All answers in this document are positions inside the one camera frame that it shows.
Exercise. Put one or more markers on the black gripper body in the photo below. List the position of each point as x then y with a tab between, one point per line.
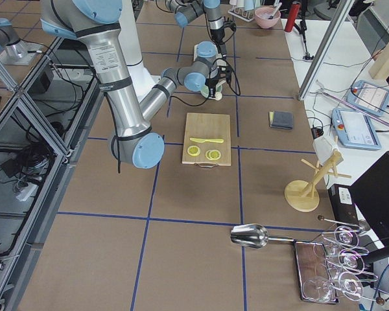
212	75

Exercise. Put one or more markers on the white steamed bun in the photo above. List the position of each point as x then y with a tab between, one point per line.
218	95

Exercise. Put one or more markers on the mint green bowl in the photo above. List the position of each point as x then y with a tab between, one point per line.
206	93

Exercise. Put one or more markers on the pink bowl with ice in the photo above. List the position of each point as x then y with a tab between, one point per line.
266	18

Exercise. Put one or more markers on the bamboo cutting board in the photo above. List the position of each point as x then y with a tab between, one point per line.
211	126

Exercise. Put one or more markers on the yellow sponge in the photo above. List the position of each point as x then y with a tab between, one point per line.
271	118

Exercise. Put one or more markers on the yellow plastic knife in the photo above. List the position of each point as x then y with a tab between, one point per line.
206	140

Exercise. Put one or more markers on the lemon slice upper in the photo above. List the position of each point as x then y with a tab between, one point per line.
193	150

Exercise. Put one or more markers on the black tripod stick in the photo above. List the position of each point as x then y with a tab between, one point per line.
301	27

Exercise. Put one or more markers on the red cylinder can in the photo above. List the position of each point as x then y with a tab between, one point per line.
293	13

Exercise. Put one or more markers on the near teach pendant tablet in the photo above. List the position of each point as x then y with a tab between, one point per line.
355	130

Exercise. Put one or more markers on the teach pendant tablet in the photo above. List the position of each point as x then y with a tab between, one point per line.
368	97
355	130

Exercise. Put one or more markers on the wooden mug tree stand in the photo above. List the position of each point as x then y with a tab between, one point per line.
302	195

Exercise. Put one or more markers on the far teach pendant tablet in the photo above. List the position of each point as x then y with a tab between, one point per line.
368	97

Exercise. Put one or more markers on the steel scoop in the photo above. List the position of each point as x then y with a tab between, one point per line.
255	236

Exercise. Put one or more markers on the black monitor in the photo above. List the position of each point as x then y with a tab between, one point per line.
370	192

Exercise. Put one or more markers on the glass rack tray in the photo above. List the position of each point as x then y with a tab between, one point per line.
333	265

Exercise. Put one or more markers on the white wire cup rack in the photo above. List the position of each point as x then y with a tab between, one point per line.
242	9

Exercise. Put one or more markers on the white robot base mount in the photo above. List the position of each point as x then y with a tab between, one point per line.
142	80

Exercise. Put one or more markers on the aluminium frame post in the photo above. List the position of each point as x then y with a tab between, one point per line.
328	38

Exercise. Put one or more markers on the aluminium side frame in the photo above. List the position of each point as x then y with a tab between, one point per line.
46	110

